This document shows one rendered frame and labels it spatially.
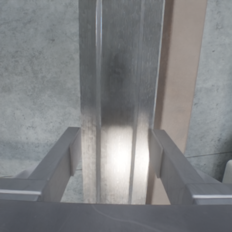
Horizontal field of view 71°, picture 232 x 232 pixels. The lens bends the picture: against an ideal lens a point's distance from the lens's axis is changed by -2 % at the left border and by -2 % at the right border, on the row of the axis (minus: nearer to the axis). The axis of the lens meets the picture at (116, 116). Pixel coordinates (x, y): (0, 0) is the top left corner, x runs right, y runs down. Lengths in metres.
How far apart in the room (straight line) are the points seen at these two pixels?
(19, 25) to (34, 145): 0.45
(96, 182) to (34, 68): 0.55
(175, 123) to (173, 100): 0.05
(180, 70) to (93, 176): 0.24
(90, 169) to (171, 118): 0.22
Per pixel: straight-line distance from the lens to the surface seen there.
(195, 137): 0.74
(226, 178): 0.81
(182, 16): 0.34
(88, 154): 0.16
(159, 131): 0.16
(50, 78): 0.65
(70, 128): 0.16
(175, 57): 0.33
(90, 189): 0.19
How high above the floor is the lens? 0.61
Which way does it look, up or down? 74 degrees down
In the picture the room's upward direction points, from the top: 179 degrees clockwise
